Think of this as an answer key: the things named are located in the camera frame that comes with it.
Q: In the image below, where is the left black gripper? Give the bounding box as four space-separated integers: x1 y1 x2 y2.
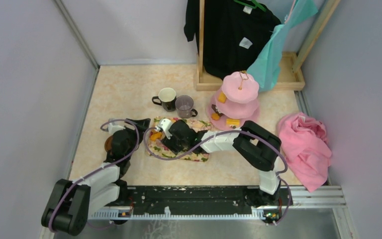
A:
122 118 150 159

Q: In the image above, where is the orange fish-shaped cake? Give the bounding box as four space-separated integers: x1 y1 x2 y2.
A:
150 132 163 141

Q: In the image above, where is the orange flower-shaped cookie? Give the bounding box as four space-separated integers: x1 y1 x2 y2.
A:
211 113 220 121

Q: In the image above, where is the chocolate triangle cake slice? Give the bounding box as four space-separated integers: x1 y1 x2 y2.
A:
211 104 223 116

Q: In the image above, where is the yellow layered cake slice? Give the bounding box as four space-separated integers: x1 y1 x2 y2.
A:
225 118 241 128

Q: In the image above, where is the yellow rectangular biscuit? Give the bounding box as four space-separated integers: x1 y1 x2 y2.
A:
217 91 227 104

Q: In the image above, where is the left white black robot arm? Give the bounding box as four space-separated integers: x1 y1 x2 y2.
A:
41 118 151 236

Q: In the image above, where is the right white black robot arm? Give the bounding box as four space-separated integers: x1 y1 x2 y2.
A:
156 119 282 205

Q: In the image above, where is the floral rectangular tray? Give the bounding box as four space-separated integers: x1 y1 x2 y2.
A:
146 117 214 162

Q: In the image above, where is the brown round coaster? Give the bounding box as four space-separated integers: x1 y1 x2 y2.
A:
104 135 113 152

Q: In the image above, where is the black mug white inside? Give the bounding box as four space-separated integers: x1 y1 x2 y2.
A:
152 88 177 112

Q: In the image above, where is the pink three-tier cake stand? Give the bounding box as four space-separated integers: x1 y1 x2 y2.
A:
206 71 260 130

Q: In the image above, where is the teal garment hanging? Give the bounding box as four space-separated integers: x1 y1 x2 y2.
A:
247 0 318 92

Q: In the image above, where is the black t-shirt on hanger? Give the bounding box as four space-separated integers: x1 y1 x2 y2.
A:
203 0 281 79

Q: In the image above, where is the pink crumpled towel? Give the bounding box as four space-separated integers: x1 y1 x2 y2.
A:
277 113 332 192

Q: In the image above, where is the wooden clothes rack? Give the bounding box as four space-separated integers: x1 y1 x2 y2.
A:
194 0 340 91

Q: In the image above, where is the green clothes hanger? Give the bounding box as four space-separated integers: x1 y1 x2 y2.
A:
234 0 267 12

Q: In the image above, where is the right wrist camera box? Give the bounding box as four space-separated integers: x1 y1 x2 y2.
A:
156 118 173 139

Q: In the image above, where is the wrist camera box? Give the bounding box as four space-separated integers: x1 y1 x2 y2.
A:
107 119 125 135
156 118 173 139

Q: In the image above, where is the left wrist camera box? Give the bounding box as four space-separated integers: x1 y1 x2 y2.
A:
107 119 125 135

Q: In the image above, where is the grey mug black handle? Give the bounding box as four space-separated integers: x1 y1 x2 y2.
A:
175 95 198 119

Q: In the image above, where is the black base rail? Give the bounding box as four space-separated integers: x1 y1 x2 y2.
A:
85 185 347 225

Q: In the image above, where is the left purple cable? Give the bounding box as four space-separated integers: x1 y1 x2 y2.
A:
47 119 141 233

